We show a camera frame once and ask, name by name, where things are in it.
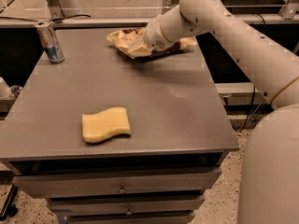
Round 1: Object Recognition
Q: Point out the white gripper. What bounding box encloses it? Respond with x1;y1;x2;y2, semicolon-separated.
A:
127;15;172;59

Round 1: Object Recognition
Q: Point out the brown chip bag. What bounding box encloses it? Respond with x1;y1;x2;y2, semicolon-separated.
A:
107;28;196;57

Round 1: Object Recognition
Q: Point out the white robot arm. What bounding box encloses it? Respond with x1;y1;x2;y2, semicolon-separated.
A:
129;0;299;224

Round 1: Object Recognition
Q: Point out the redbull can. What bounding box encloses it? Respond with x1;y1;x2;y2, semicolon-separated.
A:
35;21;64;63

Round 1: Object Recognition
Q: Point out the yellow sponge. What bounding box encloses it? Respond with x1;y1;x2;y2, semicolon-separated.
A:
82;107;131;143

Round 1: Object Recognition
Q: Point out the grey drawer cabinet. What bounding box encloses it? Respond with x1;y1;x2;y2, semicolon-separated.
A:
0;29;238;224

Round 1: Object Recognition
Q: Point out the white object at left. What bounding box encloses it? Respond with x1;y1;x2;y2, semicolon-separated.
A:
0;77;11;99

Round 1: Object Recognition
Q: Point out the top drawer knob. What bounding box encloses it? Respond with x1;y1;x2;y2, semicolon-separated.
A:
118;184;127;194

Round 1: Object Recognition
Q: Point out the drawer knob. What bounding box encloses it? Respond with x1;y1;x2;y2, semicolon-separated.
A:
118;184;127;194
125;206;133;216

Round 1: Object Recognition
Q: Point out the black cable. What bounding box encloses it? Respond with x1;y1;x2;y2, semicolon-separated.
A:
231;84;256;133

